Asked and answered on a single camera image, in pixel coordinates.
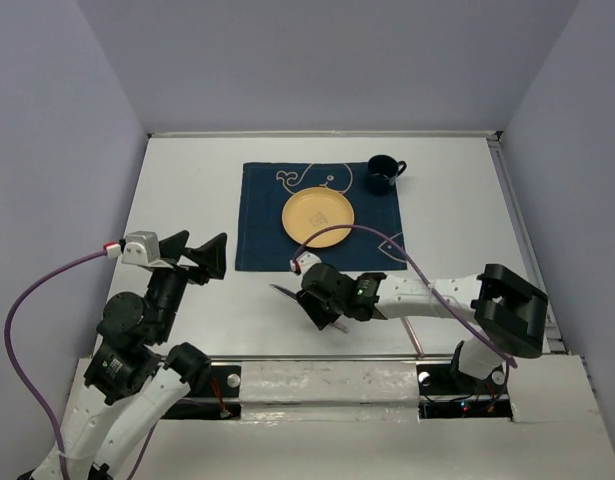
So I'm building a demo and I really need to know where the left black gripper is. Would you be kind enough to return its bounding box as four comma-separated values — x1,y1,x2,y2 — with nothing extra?
148,228,229,340

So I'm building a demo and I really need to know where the knife with pink handle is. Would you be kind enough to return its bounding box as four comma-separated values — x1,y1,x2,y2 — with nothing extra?
269,283,349,334

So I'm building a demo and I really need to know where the dark blue cloth placemat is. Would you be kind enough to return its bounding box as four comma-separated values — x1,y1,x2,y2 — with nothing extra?
235,162,408,272

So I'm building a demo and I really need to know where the yellow plate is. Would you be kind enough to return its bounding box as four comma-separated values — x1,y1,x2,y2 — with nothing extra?
281,187,355,244

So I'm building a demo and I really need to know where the dark blue cup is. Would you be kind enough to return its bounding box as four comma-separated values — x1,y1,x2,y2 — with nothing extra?
365,154,407,196

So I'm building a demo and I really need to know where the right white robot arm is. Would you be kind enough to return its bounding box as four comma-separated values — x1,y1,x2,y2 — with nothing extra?
297,263,548,392

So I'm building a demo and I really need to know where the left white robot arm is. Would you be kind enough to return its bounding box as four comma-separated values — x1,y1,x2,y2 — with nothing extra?
4,230,228,479

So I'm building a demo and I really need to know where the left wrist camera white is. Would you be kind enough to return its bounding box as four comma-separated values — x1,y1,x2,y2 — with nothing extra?
103,231,170,269

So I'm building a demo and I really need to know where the fork with pink handle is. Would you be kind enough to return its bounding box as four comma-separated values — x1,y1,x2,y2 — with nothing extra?
402,317,425,359

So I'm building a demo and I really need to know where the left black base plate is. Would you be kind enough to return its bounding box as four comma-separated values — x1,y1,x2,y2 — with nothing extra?
184,363,242,421

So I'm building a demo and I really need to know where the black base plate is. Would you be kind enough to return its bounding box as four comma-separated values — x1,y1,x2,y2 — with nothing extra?
418,364,512,420
184,363,242,421

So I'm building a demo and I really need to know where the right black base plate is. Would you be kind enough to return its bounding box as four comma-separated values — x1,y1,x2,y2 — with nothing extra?
418,364,512,420

